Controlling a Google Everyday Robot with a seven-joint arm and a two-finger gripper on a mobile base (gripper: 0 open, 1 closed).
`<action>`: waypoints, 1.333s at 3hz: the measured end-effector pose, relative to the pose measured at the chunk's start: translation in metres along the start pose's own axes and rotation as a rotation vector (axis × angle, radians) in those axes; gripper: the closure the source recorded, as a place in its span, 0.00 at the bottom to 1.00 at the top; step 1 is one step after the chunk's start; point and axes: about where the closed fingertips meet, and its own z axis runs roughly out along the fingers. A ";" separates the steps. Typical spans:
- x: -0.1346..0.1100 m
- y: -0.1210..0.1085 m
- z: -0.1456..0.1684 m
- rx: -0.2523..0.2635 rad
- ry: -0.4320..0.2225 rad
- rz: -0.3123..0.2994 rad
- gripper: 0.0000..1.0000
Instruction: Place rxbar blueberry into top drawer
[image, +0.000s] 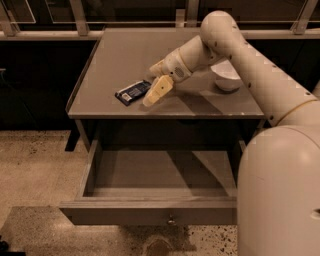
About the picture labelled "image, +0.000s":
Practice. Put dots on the small metal drawer knob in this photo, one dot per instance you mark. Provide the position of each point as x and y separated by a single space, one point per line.
171 220

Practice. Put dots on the open grey top drawer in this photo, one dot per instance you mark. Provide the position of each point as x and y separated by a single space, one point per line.
137 186

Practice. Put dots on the white ceramic bowl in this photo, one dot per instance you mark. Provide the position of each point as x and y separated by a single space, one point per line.
227 79

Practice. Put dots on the grey wooden cabinet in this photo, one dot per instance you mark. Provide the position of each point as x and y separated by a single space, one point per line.
195 114

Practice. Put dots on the metal railing with glass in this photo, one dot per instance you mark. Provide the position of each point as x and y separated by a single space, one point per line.
69 19

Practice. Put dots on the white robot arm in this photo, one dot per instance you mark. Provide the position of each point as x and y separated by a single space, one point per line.
278 195

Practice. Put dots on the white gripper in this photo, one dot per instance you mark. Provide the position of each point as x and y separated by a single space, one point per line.
173 67

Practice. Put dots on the blue rxbar blueberry wrapper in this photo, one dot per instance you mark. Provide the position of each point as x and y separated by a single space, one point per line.
133 92

